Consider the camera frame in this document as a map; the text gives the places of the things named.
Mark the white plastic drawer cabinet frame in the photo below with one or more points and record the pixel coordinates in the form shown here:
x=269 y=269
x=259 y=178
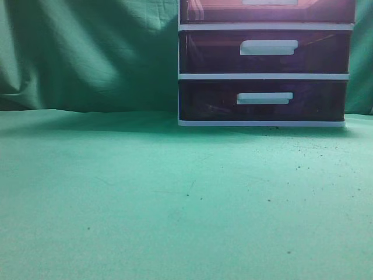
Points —
x=262 y=98

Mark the translucent purple drawer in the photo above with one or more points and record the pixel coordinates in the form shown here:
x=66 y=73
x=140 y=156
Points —
x=264 y=51
x=216 y=100
x=322 y=11

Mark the green cloth table cover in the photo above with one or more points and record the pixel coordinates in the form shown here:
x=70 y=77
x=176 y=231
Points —
x=135 y=196

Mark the green cloth backdrop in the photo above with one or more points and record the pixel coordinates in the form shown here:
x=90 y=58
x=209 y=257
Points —
x=89 y=56

